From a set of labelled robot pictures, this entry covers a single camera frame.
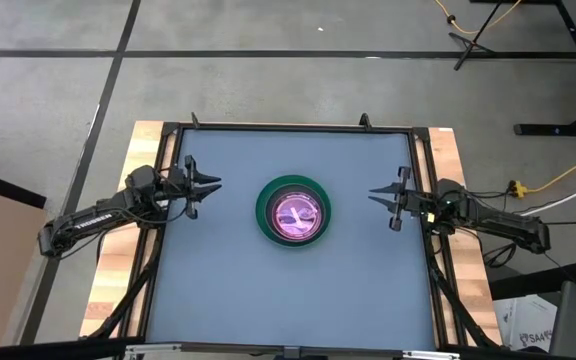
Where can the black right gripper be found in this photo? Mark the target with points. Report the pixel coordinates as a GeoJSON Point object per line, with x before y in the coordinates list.
{"type": "Point", "coordinates": [403, 205]}

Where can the white printed box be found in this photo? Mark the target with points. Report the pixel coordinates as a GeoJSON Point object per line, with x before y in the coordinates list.
{"type": "Point", "coordinates": [523, 320]}

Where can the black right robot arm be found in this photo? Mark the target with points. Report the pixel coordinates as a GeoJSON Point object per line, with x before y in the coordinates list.
{"type": "Point", "coordinates": [508, 225]}

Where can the black tripod stand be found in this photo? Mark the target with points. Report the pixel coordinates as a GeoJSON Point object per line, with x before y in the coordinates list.
{"type": "Point", "coordinates": [469, 42]}

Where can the grey table mat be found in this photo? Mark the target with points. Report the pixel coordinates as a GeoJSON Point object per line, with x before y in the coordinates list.
{"type": "Point", "coordinates": [218, 280]}

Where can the black plastic plate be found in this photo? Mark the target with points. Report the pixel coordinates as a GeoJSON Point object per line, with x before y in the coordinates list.
{"type": "Point", "coordinates": [265, 212]}

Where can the black floor base bar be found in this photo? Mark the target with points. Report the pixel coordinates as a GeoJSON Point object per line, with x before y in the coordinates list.
{"type": "Point", "coordinates": [528, 285]}

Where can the black aluminium table frame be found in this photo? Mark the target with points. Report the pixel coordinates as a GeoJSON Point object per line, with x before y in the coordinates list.
{"type": "Point", "coordinates": [293, 127]}

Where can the pink plastic plate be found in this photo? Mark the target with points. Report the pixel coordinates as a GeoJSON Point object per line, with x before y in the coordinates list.
{"type": "Point", "coordinates": [270, 212]}

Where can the large clear blue plastic plate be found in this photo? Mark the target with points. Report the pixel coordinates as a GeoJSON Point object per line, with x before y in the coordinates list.
{"type": "Point", "coordinates": [293, 214]}

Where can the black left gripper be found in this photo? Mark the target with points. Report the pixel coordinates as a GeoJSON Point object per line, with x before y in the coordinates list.
{"type": "Point", "coordinates": [190, 190]}

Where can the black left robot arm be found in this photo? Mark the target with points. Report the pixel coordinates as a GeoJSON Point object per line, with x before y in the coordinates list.
{"type": "Point", "coordinates": [93, 220]}

